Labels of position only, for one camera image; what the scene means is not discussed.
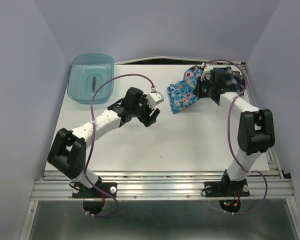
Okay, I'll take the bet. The blue floral skirt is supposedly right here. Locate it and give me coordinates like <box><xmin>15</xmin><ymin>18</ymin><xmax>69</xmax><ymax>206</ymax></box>
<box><xmin>167</xmin><ymin>65</ymin><xmax>203</xmax><ymax>114</ymax></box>

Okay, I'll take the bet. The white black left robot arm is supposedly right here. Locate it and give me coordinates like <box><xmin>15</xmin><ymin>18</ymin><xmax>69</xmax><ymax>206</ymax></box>
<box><xmin>47</xmin><ymin>87</ymin><xmax>164</xmax><ymax>197</ymax></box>

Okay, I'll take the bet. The aluminium table frame rail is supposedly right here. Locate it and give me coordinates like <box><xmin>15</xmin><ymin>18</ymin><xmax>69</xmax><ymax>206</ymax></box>
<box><xmin>18</xmin><ymin>58</ymin><xmax>300</xmax><ymax>240</ymax></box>

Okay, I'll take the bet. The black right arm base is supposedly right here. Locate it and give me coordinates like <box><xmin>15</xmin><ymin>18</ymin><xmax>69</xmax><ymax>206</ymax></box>
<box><xmin>201</xmin><ymin>176</ymin><xmax>250</xmax><ymax>198</ymax></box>

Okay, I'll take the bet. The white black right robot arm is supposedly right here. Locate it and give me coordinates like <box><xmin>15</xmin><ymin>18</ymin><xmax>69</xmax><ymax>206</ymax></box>
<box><xmin>193</xmin><ymin>66</ymin><xmax>275</xmax><ymax>197</ymax></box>

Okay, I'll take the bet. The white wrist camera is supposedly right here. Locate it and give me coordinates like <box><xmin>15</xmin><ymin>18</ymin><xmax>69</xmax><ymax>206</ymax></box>
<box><xmin>146</xmin><ymin>92</ymin><xmax>165</xmax><ymax>110</ymax></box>
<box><xmin>200</xmin><ymin>63</ymin><xmax>214</xmax><ymax>81</ymax></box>

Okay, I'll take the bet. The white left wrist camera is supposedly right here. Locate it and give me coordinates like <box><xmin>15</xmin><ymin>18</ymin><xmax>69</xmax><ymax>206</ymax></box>
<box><xmin>146</xmin><ymin>92</ymin><xmax>165</xmax><ymax>110</ymax></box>

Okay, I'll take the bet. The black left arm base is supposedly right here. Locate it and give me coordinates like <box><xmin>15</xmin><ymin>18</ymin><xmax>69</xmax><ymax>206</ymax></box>
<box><xmin>69</xmin><ymin>181</ymin><xmax>118</xmax><ymax>199</ymax></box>

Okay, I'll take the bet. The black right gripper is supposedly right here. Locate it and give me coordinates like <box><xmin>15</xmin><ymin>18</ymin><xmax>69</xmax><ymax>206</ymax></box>
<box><xmin>192</xmin><ymin>75</ymin><xmax>215</xmax><ymax>98</ymax></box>

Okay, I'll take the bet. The navy plaid pleated skirt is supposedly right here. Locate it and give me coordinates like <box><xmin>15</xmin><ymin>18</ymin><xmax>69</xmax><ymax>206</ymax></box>
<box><xmin>189</xmin><ymin>64</ymin><xmax>248</xmax><ymax>97</ymax></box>

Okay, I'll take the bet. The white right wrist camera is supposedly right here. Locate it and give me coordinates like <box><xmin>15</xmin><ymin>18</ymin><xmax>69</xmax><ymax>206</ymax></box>
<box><xmin>200</xmin><ymin>63</ymin><xmax>214</xmax><ymax>81</ymax></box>

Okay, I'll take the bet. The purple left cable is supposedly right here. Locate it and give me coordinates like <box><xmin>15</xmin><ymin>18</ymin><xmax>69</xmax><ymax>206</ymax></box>
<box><xmin>84</xmin><ymin>73</ymin><xmax>157</xmax><ymax>218</ymax></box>

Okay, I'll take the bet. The clear blue plastic bin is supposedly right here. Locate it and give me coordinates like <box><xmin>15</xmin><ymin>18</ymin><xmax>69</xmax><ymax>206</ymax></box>
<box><xmin>67</xmin><ymin>53</ymin><xmax>115</xmax><ymax>105</ymax></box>

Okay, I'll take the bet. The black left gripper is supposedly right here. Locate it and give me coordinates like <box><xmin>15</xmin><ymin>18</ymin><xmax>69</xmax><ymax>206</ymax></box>
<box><xmin>132</xmin><ymin>94</ymin><xmax>160</xmax><ymax>128</ymax></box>

